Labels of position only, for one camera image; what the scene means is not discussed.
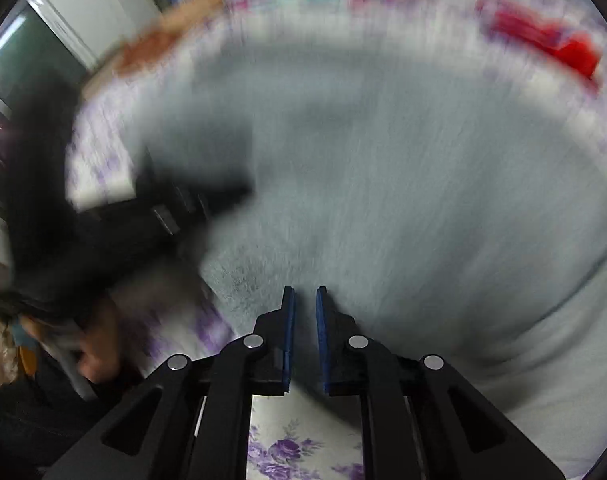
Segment grey sweatpants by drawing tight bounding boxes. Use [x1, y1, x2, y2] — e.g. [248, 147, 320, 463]
[138, 44, 607, 478]

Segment person left hand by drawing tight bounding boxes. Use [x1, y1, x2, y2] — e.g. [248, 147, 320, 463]
[18, 299, 130, 386]

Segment purple floral bedspread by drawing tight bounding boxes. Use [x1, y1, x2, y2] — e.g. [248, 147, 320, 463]
[67, 0, 607, 479]

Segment brown orange pillow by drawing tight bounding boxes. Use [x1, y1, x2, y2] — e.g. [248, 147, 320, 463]
[82, 0, 223, 100]

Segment red striped folded garment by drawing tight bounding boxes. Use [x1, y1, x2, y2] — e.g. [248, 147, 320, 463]
[475, 0, 602, 89]

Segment window with white frame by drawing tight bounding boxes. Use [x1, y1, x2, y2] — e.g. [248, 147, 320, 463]
[0, 0, 98, 117]

